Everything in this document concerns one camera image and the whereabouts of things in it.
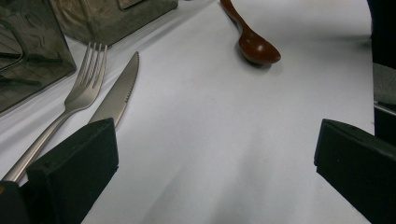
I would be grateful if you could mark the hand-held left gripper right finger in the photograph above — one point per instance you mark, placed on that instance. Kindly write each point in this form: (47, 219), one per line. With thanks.
(358, 168)

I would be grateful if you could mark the brown wooden spoon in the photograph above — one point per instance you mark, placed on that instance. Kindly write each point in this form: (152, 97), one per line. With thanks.
(258, 49)

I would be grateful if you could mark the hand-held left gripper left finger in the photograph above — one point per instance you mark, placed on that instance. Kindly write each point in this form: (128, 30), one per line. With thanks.
(71, 174)

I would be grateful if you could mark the translucent grey storage bin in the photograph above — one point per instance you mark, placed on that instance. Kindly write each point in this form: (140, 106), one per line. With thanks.
(34, 62)
(106, 21)

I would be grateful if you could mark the silver metal fork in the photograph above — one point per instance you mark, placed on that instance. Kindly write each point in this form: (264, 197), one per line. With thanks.
(82, 93)

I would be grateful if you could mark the silver metal knife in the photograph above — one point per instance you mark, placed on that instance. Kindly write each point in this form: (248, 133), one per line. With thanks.
(120, 90)

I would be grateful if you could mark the white table cover sheet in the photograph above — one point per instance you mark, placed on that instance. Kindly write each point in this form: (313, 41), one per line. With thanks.
(202, 124)

